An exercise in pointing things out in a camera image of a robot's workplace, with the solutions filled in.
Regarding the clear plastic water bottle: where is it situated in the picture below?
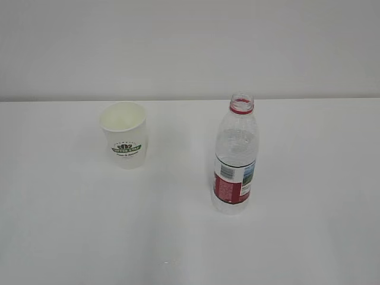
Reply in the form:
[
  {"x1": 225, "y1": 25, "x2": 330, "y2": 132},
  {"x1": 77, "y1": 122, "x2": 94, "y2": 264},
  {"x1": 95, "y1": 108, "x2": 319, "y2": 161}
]
[{"x1": 212, "y1": 93, "x2": 259, "y2": 215}]

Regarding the white paper cup green logo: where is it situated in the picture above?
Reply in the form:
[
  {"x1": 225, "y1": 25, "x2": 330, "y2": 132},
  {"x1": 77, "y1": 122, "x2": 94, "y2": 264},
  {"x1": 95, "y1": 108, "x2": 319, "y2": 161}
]
[{"x1": 99, "y1": 102, "x2": 148, "y2": 169}]

